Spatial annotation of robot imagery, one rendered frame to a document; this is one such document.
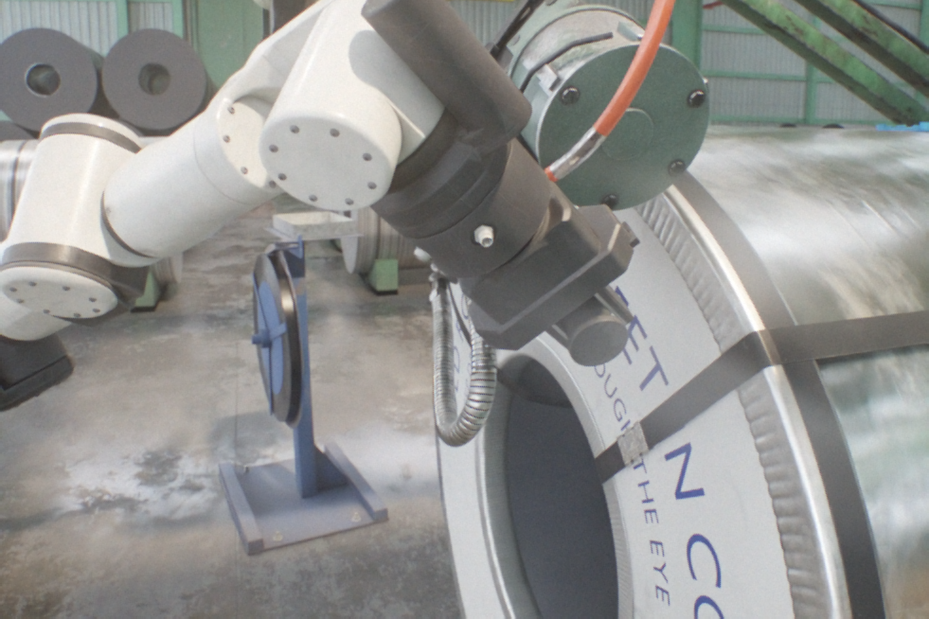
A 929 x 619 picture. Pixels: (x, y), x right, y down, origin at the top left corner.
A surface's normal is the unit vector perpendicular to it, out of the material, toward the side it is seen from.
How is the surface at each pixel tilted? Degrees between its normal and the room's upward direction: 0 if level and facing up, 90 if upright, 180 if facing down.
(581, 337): 115
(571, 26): 37
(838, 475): 58
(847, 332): 47
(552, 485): 70
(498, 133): 122
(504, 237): 107
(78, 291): 144
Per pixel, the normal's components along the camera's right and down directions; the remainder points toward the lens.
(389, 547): 0.00, -0.98
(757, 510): -0.95, 0.06
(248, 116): 0.79, -0.26
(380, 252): 0.25, 0.70
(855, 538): 0.27, -0.29
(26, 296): 0.00, 0.90
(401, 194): -0.58, 0.18
